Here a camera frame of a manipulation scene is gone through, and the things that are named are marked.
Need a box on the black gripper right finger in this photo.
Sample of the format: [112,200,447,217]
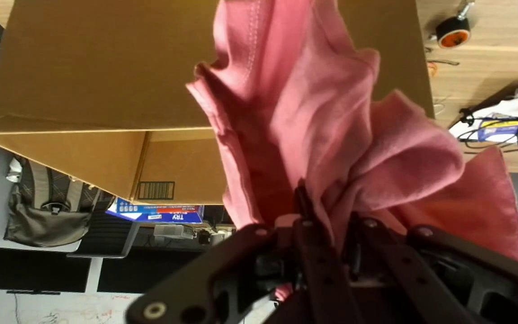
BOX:
[346,215,518,324]

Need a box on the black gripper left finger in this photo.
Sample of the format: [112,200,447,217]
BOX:
[123,182,362,324]

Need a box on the pink cloth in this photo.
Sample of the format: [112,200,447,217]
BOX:
[184,0,518,263]

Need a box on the blue cardboard box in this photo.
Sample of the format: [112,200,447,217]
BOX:
[103,200,206,226]

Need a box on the brown cardboard box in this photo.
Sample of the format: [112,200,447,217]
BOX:
[0,0,434,208]

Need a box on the black monitor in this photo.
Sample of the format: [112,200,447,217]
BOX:
[0,245,93,296]
[94,254,183,296]

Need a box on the grey backpack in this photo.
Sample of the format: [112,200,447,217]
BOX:
[3,157,116,249]

